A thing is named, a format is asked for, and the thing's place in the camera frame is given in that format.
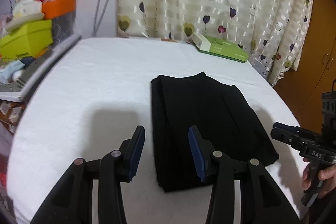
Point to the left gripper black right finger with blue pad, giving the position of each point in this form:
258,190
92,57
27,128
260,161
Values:
242,192

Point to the white tissue pack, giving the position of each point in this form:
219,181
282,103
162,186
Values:
27,7

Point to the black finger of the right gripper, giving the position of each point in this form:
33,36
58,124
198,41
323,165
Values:
286,138

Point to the cream heart pattern curtain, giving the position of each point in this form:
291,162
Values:
272,32

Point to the green flat box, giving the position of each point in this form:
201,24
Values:
219,47

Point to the white bed sheet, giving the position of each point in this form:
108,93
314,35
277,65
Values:
95,97

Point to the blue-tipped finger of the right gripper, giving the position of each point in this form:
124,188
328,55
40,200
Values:
303,133

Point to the brown wooden wardrobe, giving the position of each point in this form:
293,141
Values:
301,89

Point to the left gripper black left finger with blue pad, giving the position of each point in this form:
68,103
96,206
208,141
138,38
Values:
70,200

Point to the black pants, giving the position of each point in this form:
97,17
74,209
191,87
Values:
222,116

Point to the orange box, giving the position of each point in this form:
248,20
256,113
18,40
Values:
57,8

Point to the lime green shoe box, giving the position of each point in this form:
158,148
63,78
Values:
27,40

